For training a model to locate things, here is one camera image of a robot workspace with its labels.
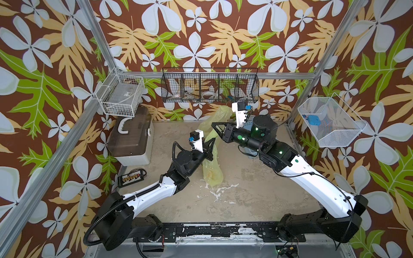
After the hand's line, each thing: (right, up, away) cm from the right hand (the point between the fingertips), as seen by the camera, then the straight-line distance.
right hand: (212, 124), depth 59 cm
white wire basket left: (-49, +19, +27) cm, 59 cm away
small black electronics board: (+36, -58, +15) cm, 70 cm away
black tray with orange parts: (-44, -27, +32) cm, 61 cm away
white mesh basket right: (+63, +2, +22) cm, 67 cm away
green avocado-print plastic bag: (+1, -23, +21) cm, 31 cm away
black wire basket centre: (0, +27, +39) cm, 47 cm away
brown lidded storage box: (-47, -7, +34) cm, 59 cm away
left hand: (+1, -5, +12) cm, 13 cm away
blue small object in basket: (+56, +4, +25) cm, 61 cm away
